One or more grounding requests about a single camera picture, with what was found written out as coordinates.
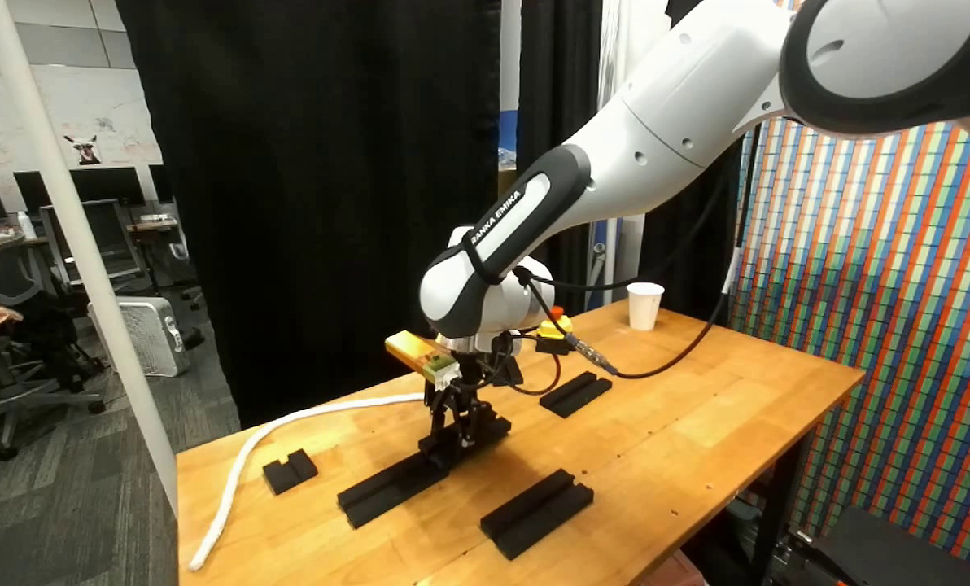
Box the black office chair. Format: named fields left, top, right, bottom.
left=0, top=230, right=112, bottom=461

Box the white computer case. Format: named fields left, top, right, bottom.
left=112, top=294, right=188, bottom=382

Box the brown cardboard box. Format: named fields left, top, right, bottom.
left=496, top=161, right=524, bottom=221

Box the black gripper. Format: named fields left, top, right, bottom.
left=424, top=350, right=513, bottom=454

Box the white slanted pole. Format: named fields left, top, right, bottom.
left=0, top=0, right=184, bottom=515

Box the tan wrist camera box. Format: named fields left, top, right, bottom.
left=381, top=327, right=459, bottom=385

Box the black cable with grey connector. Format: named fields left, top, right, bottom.
left=513, top=126, right=759, bottom=385

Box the white cable strip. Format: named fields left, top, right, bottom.
left=187, top=392, right=430, bottom=577

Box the wide black grooved block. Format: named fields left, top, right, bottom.
left=478, top=467, right=596, bottom=563

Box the narrow black curtain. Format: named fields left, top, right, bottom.
left=516, top=0, right=608, bottom=320

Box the white paper cup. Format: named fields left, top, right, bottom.
left=627, top=281, right=667, bottom=336

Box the black table leg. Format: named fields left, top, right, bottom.
left=747, top=433, right=810, bottom=586

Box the black curtain beside colourful wall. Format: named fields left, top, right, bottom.
left=641, top=0, right=759, bottom=327

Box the wide black curtain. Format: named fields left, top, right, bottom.
left=112, top=0, right=504, bottom=431

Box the short black grooved piece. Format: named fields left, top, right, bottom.
left=261, top=447, right=322, bottom=498

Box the black stool seat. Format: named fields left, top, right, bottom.
left=793, top=503, right=970, bottom=586

